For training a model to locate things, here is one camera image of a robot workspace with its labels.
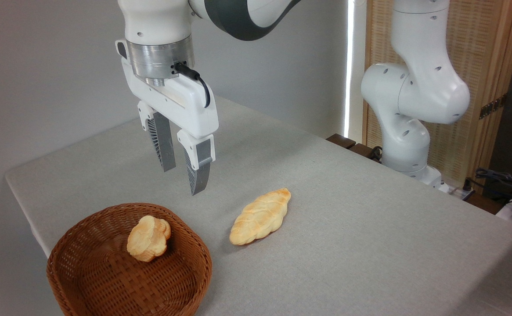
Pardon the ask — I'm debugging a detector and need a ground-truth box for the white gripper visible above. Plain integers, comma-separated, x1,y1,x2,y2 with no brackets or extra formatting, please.
115,39,220,196

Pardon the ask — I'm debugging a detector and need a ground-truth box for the round bread roll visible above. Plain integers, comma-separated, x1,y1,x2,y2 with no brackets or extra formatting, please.
126,215,172,263

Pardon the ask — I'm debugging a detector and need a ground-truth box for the braided long bread loaf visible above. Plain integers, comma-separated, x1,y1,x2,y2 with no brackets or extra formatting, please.
229,187,292,246

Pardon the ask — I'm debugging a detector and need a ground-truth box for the brown wicker basket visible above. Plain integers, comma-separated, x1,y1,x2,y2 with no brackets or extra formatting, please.
47,202,213,316

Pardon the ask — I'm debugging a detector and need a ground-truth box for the dark wooden block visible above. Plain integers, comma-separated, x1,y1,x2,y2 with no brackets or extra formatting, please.
348,143,382,164
326,133,357,150

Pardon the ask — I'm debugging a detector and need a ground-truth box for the grey tablecloth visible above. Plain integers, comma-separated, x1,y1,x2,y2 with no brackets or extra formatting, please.
5,96,512,316

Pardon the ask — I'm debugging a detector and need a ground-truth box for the white power strip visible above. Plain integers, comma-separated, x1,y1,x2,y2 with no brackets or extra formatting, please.
447,183,476,201

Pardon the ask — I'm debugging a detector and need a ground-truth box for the dark wooden board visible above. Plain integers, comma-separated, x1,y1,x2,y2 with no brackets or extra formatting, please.
466,192,505,215

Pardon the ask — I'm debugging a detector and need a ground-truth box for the dark metal screen hinge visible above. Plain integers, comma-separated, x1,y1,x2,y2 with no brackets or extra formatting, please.
479,94,508,120

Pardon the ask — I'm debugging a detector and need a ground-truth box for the wooden woven folding screen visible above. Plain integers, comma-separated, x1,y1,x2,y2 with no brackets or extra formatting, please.
362,0,512,190

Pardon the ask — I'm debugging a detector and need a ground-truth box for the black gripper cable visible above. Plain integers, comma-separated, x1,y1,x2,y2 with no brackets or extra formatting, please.
173,62,212,108

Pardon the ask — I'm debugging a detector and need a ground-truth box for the black cable bundle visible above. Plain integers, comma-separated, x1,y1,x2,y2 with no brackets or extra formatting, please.
463,168,512,208

